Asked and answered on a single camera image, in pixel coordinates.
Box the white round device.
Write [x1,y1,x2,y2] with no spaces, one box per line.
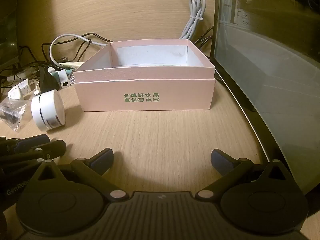
[31,90,67,130]

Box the white looped cable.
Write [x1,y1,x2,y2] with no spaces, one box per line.
[49,33,111,65]

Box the computer case with glass panel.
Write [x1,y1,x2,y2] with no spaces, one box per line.
[211,0,320,198]

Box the bundled grey cable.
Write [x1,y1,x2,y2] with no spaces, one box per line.
[179,0,207,41]

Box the black monitor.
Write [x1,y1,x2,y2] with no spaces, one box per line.
[0,0,21,67]

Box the white charger cube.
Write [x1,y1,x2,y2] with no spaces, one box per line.
[8,86,22,101]

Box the black cable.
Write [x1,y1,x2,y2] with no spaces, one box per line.
[41,32,114,63]
[0,45,42,87]

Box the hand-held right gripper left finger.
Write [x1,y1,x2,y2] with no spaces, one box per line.
[32,148,127,202]

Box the clear bag of screws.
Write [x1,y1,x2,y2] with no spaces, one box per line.
[0,97,28,132]

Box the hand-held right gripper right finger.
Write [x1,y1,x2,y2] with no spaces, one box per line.
[195,149,292,202]

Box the pink cardboard box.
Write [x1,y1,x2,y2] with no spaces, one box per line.
[73,39,216,112]

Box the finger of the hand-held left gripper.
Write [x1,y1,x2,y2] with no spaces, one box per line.
[0,140,67,166]
[0,134,50,155]

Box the black plug adapter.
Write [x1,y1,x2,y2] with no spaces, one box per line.
[38,66,60,92]

